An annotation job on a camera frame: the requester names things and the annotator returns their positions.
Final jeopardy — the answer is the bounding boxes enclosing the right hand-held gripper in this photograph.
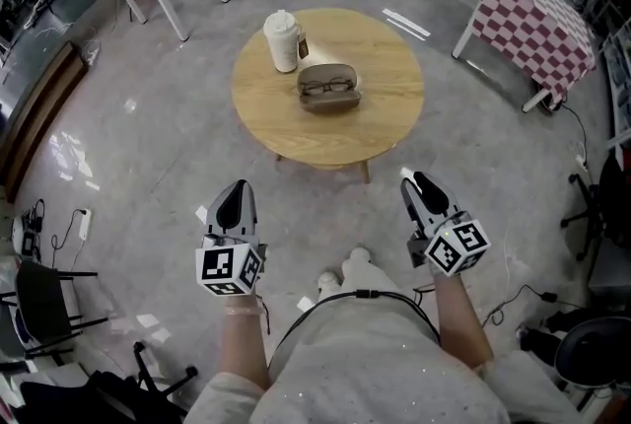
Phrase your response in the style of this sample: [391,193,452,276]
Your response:
[399,171,492,277]

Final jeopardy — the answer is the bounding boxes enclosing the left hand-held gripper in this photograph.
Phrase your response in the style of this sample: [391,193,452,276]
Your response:
[195,180,269,299]

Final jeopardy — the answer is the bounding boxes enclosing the brown glasses case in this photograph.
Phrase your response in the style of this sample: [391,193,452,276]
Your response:
[297,62,363,116]

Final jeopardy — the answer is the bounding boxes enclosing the dark-framed eyeglasses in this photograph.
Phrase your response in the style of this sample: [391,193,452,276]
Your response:
[300,76,349,97]

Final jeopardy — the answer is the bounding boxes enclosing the person's left forearm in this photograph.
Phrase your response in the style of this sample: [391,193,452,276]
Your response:
[216,294,272,391]

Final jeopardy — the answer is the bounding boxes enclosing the person's right forearm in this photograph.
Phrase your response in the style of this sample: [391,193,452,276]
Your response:
[432,271,495,369]

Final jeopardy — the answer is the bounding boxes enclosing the white shoe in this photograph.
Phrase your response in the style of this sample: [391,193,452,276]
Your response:
[342,247,373,276]
[317,269,345,303]

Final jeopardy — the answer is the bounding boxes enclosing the round wooden table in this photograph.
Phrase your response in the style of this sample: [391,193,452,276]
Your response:
[230,7,426,184]

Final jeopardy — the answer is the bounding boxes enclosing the person's light grey clothing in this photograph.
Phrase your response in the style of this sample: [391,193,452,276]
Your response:
[184,258,586,424]

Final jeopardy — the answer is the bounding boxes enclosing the black office chair base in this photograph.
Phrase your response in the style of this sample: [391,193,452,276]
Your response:
[73,340,199,424]

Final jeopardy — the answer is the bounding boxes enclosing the white lidded cup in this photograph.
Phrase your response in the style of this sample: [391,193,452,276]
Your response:
[262,10,310,74]

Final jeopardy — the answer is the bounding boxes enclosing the black office chair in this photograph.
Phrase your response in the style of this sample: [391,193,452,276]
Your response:
[561,154,631,265]

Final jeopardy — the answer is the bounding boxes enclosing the black charger device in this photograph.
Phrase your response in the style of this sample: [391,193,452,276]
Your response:
[19,199,45,260]

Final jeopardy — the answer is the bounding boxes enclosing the black folding chair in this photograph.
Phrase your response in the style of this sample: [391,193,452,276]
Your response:
[0,258,110,359]

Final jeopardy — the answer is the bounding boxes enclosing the red white checkered table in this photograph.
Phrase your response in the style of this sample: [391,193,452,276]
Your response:
[452,0,597,113]

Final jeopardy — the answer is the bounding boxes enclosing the black round stool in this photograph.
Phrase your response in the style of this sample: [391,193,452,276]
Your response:
[554,316,631,387]

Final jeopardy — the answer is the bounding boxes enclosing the black chest cable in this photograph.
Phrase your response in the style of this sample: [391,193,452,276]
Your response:
[268,288,441,367]

